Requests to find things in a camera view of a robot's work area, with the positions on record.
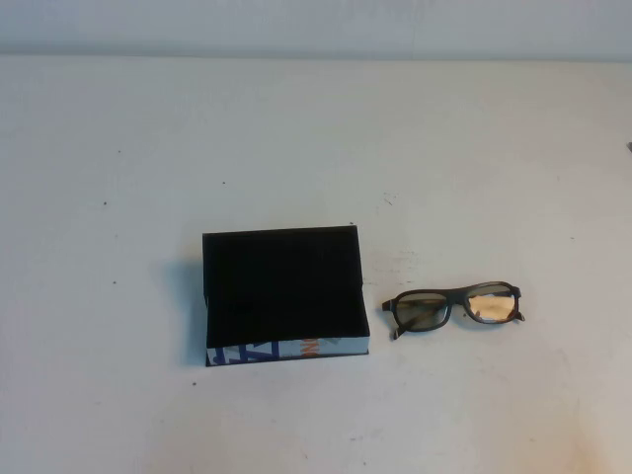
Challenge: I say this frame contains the black printed glasses case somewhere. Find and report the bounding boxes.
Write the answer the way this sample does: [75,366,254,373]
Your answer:
[201,224,370,369]

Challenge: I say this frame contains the black framed glasses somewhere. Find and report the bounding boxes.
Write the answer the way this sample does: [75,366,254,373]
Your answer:
[380,279,526,342]

